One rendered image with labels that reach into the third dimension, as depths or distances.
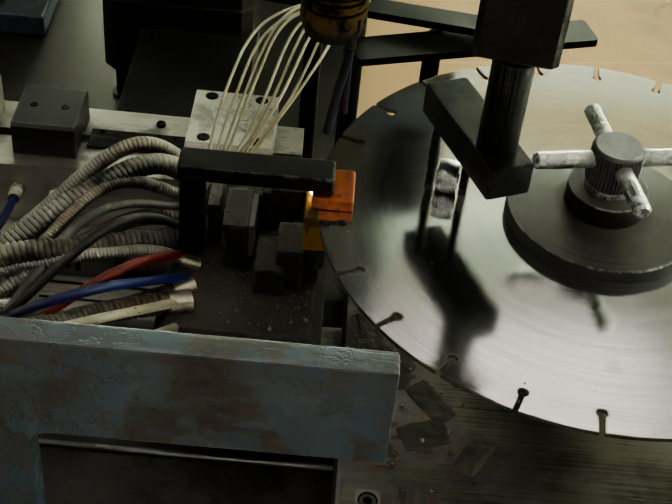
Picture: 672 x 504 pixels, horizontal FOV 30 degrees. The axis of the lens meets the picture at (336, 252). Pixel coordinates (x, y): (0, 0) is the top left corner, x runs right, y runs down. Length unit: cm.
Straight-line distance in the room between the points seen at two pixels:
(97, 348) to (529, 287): 25
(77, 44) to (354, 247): 59
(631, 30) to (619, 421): 75
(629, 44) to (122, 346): 84
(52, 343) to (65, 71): 64
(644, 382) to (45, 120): 46
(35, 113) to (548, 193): 37
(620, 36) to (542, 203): 61
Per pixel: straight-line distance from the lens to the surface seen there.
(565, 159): 70
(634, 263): 71
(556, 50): 62
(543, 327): 67
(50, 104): 91
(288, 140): 92
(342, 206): 71
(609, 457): 75
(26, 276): 76
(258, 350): 57
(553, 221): 72
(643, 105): 85
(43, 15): 124
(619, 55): 129
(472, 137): 68
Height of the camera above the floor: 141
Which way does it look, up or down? 41 degrees down
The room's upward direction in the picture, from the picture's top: 6 degrees clockwise
